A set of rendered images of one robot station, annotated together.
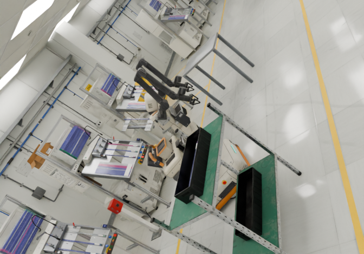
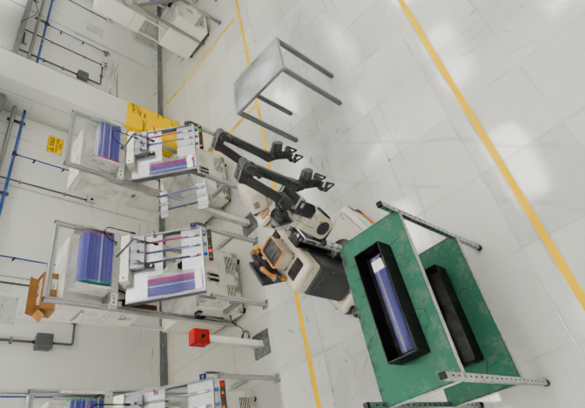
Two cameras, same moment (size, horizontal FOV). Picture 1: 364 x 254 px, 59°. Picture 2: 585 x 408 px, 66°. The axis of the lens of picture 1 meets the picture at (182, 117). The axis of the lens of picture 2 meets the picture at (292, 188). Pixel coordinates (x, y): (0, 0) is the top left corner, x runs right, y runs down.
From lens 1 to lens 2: 121 cm
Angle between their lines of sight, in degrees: 20
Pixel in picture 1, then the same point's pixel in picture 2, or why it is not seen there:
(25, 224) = not seen: outside the picture
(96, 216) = (140, 339)
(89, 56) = (38, 90)
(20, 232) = not seen: outside the picture
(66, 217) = (99, 359)
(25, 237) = not seen: outside the picture
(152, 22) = (124, 9)
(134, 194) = (211, 304)
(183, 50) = (184, 45)
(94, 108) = (94, 187)
